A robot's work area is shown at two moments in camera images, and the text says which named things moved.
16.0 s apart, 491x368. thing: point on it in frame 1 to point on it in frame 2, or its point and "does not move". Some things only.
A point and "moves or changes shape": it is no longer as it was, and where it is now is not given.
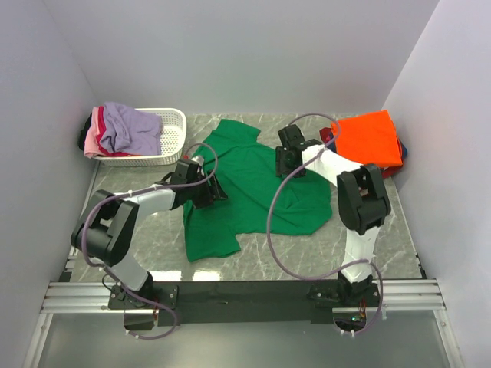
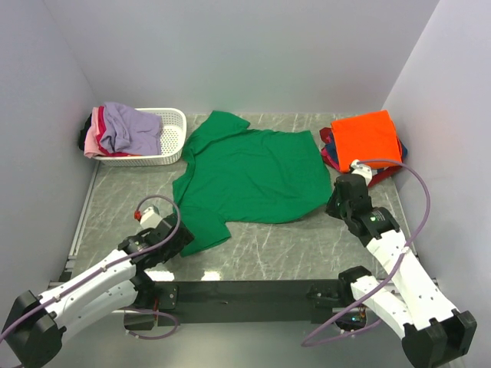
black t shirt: [84, 132] does not move
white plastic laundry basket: [173, 133] does not move
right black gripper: [281, 169] to [331, 208]
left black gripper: [212, 192] to [185, 238]
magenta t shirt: [101, 129] does not move
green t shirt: [247, 173] moves or changes shape
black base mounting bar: [205, 303] does not move
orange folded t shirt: [368, 139] does not move
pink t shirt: [90, 147] does not move
